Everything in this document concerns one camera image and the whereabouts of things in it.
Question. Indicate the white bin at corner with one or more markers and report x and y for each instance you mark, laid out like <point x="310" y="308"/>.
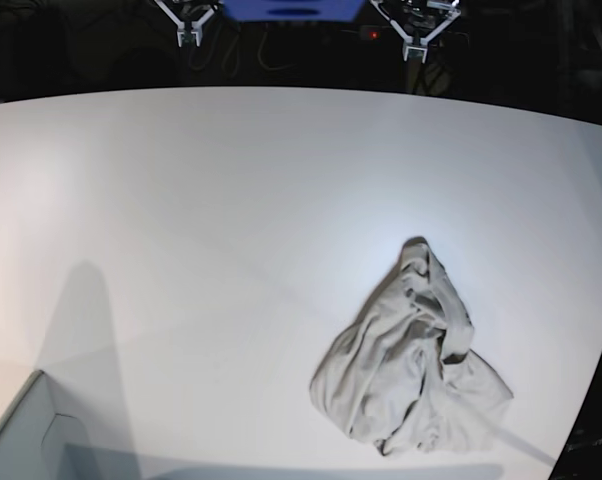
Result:
<point x="49" y="432"/>

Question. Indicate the blue box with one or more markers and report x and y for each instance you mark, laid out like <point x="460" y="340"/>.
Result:
<point x="293" y="10"/>

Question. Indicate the black power strip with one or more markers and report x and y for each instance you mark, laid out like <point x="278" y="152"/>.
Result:
<point x="369" y="32"/>

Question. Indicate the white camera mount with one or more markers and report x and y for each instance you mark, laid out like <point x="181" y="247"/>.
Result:
<point x="189" y="18"/>
<point x="418" y="22"/>

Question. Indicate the grey t-shirt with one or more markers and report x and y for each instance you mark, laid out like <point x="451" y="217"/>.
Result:
<point x="403" y="376"/>

